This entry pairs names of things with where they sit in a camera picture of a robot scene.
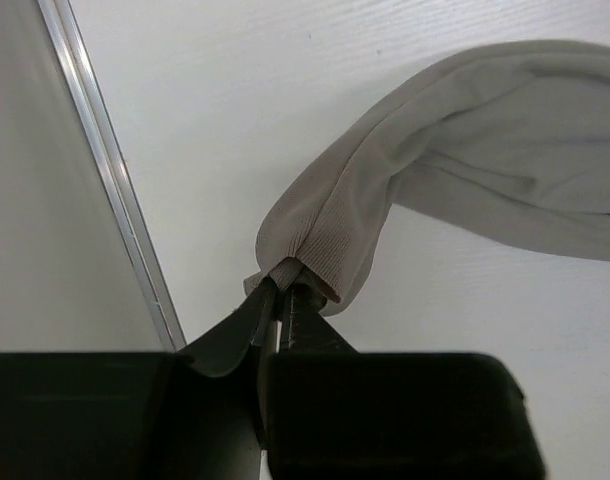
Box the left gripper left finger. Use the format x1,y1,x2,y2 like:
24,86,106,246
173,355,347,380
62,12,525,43
178,278,278,376

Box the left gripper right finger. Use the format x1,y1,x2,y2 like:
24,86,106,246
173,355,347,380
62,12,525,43
279,284,358,355

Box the grey trousers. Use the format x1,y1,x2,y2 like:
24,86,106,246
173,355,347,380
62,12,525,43
244,40,610,315

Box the aluminium frame rail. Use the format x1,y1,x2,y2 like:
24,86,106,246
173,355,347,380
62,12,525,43
37,0,187,351

